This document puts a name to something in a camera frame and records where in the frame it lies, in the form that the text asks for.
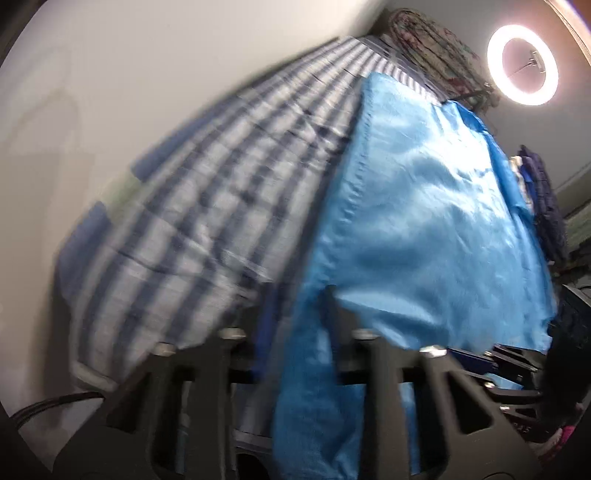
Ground black cable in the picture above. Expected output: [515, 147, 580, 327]
[9, 391, 105, 430]

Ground cream garment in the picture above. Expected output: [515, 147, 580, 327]
[509, 156, 525, 195]

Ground black tripod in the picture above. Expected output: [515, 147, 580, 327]
[450, 83, 497, 114]

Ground navy puffer jacket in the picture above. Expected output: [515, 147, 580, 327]
[517, 145, 571, 266]

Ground folded floral quilt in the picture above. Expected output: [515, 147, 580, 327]
[388, 8, 495, 112]

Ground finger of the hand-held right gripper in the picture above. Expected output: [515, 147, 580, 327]
[448, 344, 543, 376]
[480, 376, 542, 408]

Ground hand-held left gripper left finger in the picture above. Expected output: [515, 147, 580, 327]
[53, 281, 282, 480]

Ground phone holder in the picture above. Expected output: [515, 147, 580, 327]
[505, 51, 546, 77]

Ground ring light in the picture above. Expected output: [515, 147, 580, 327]
[486, 24, 559, 106]

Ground blue white striped quilt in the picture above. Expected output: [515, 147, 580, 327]
[55, 36, 446, 448]

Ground light blue coat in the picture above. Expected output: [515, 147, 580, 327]
[270, 71, 557, 480]

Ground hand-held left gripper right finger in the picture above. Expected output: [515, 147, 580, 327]
[318, 286, 541, 480]

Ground pink cloth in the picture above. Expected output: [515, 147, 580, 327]
[531, 425, 578, 462]

